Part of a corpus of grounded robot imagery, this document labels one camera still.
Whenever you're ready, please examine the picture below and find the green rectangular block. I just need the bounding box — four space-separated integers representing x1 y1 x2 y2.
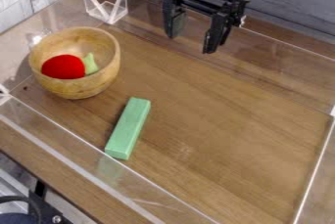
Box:
105 97 150 160

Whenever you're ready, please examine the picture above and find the clear acrylic table barrier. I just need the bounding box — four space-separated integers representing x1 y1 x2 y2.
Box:
0 0 335 224

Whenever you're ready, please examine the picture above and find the red plush strawberry toy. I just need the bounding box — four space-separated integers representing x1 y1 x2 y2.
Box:
40 53 99 79

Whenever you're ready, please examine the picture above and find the clear acrylic corner bracket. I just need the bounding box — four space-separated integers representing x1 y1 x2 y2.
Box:
83 0 129 24

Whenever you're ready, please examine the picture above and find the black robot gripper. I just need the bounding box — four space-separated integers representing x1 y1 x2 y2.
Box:
162 0 251 54

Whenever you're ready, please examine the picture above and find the black clamp under table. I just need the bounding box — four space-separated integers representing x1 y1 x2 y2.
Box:
0 188 74 224

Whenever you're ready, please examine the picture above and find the light wooden bowl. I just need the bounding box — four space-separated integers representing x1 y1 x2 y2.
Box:
28 26 121 100

